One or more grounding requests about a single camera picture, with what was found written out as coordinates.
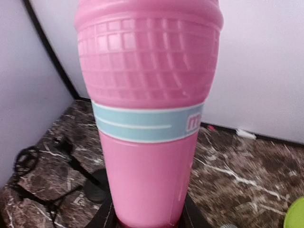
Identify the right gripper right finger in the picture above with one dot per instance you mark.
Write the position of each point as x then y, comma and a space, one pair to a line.
191, 215

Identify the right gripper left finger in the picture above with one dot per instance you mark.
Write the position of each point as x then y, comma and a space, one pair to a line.
105, 216

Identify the black tripod stand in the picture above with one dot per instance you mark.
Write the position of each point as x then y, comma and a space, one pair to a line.
49, 192

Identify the small pink microphone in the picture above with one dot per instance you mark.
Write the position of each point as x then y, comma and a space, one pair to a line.
148, 66

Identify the black stand holding small pink microphone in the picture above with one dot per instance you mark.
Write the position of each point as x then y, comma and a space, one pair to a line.
96, 188

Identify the purple glitter microphone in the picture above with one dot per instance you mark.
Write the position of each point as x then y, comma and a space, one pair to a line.
228, 226

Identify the green disc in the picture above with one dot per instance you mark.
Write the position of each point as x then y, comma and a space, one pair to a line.
295, 215

